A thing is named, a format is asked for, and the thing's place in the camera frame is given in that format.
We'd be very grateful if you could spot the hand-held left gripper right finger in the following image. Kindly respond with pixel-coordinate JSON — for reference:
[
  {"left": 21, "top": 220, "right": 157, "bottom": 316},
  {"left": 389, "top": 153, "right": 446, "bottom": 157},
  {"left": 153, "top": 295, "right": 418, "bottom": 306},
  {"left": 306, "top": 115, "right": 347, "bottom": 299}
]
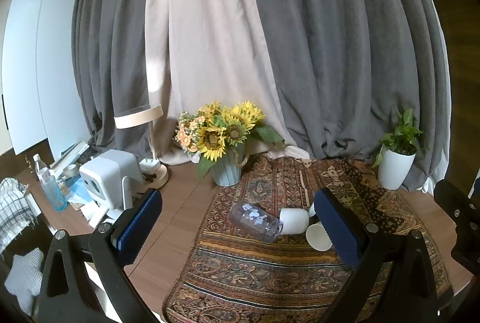
[{"left": 313, "top": 188, "right": 454, "bottom": 323}]

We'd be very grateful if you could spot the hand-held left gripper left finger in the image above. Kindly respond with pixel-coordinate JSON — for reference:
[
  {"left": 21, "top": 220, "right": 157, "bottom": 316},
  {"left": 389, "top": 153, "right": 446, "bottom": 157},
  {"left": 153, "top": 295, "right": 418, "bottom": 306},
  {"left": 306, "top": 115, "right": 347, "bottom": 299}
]
[{"left": 37, "top": 189, "right": 164, "bottom": 323}]

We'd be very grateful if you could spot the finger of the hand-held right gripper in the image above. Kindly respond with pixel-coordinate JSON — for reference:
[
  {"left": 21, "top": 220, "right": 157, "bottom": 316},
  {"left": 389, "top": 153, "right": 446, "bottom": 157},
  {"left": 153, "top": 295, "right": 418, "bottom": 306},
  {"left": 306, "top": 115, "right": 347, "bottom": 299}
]
[{"left": 434, "top": 179, "right": 480, "bottom": 271}]

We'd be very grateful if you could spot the white paper cup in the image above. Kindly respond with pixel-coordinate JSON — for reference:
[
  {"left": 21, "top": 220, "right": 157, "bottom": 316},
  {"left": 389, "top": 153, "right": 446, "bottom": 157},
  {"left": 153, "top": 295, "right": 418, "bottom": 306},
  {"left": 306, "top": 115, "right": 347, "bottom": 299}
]
[{"left": 305, "top": 223, "right": 332, "bottom": 251}]

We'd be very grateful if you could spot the white ceramic cup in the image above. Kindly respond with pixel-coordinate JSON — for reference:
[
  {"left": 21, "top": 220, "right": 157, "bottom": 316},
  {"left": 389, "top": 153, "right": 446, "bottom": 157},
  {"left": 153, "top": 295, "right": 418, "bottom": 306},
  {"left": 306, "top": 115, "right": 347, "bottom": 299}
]
[{"left": 279, "top": 208, "right": 310, "bottom": 234}]

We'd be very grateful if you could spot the clear floral print cup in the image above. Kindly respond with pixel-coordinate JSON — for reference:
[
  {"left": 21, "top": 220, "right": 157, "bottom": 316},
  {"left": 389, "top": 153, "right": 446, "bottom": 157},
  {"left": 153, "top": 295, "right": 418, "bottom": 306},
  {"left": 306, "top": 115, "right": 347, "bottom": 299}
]
[{"left": 229, "top": 202, "right": 284, "bottom": 243}]

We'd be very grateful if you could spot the white cube projector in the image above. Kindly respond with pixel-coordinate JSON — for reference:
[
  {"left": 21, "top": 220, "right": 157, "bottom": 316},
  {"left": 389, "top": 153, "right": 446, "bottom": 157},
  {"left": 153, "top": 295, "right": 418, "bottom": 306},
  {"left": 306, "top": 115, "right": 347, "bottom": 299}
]
[{"left": 79, "top": 149, "right": 145, "bottom": 226}]

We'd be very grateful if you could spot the white power plug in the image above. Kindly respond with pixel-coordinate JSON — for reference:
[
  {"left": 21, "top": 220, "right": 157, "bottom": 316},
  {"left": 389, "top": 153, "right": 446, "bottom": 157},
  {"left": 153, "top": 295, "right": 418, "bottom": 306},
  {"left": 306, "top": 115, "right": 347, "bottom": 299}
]
[{"left": 139, "top": 158, "right": 162, "bottom": 173}]

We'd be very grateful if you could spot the blue face mask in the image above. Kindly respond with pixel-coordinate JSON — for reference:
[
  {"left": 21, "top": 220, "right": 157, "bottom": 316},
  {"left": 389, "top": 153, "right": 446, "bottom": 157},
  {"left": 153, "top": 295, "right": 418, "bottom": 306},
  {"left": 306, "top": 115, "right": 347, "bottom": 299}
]
[{"left": 67, "top": 182, "right": 91, "bottom": 201}]

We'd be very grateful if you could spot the white plant pot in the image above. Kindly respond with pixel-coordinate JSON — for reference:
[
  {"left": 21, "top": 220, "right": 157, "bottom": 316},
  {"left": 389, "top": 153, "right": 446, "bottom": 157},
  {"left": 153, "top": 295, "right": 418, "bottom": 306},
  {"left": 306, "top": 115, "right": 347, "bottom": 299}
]
[{"left": 377, "top": 145, "right": 417, "bottom": 190}]

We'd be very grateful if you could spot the patterned table runner cloth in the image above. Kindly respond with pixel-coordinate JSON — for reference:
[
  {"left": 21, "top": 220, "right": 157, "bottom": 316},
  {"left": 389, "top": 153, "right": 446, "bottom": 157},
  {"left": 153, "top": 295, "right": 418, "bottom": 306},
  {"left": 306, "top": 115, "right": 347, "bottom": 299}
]
[{"left": 161, "top": 154, "right": 451, "bottom": 323}]

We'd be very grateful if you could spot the blue liquid bottle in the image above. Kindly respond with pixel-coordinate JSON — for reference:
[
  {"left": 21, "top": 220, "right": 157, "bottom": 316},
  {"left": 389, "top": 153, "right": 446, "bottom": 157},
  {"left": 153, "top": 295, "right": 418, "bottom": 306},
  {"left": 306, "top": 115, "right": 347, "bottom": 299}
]
[{"left": 39, "top": 169, "right": 68, "bottom": 212}]

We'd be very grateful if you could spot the green potted plant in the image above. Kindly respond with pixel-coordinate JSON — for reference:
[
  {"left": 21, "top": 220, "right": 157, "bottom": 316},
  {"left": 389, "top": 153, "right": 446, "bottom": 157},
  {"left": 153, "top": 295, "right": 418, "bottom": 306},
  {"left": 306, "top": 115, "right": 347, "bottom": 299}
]
[{"left": 372, "top": 108, "right": 426, "bottom": 168}]

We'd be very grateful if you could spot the pale blue ribbed vase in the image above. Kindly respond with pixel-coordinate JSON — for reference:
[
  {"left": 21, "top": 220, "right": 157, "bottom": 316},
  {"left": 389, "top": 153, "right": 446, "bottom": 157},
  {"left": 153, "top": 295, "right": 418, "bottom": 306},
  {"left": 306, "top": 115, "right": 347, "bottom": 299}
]
[{"left": 212, "top": 143, "right": 250, "bottom": 186}]

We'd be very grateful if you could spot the white desk lamp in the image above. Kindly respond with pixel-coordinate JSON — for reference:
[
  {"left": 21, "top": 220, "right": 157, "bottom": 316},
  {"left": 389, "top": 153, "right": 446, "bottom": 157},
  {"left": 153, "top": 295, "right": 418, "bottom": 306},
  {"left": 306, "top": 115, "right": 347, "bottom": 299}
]
[{"left": 113, "top": 104, "right": 171, "bottom": 190}]

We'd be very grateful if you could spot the clear white-capped bottle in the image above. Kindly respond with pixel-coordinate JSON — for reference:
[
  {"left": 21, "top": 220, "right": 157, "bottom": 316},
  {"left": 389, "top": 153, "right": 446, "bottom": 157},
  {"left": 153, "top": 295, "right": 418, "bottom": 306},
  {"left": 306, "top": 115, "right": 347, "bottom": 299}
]
[{"left": 33, "top": 154, "right": 51, "bottom": 184}]

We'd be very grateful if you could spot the striped cloth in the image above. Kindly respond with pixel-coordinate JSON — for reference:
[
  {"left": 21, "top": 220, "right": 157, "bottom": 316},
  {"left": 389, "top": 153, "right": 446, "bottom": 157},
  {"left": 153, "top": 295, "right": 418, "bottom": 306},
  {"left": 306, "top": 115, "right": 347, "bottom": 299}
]
[{"left": 4, "top": 248, "right": 45, "bottom": 316}]

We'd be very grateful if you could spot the plaid cloth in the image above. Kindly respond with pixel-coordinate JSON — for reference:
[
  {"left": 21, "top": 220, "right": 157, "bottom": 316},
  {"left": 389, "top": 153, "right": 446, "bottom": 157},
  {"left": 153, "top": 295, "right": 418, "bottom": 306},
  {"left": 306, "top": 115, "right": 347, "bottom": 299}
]
[{"left": 0, "top": 177, "right": 38, "bottom": 252}]

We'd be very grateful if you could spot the sunflower bouquet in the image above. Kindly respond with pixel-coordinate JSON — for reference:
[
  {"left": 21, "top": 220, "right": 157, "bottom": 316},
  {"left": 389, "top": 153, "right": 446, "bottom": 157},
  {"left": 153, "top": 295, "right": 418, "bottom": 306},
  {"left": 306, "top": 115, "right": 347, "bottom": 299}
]
[{"left": 174, "top": 101, "right": 287, "bottom": 179}]

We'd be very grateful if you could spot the narrow grey curtain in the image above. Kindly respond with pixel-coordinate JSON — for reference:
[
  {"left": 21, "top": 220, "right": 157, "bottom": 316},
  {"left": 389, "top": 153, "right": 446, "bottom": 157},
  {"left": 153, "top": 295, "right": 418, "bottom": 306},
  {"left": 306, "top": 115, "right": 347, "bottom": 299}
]
[{"left": 71, "top": 0, "right": 177, "bottom": 162}]

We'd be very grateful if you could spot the wide grey curtain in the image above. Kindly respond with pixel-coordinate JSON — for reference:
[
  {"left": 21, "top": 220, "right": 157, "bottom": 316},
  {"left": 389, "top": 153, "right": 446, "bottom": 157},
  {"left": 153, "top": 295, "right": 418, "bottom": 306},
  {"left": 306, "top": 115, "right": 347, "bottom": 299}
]
[{"left": 240, "top": 0, "right": 451, "bottom": 192}]

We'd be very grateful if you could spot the white wardrobe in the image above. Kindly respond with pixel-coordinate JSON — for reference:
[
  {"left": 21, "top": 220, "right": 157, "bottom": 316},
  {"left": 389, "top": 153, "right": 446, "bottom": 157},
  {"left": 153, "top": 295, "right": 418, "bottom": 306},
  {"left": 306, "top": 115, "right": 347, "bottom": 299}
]
[{"left": 0, "top": 0, "right": 92, "bottom": 158}]

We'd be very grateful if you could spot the beige curtain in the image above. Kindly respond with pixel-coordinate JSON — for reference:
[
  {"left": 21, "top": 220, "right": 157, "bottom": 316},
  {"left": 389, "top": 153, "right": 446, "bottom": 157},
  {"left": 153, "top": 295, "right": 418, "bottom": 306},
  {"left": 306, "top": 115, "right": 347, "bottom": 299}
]
[{"left": 144, "top": 0, "right": 312, "bottom": 166}]

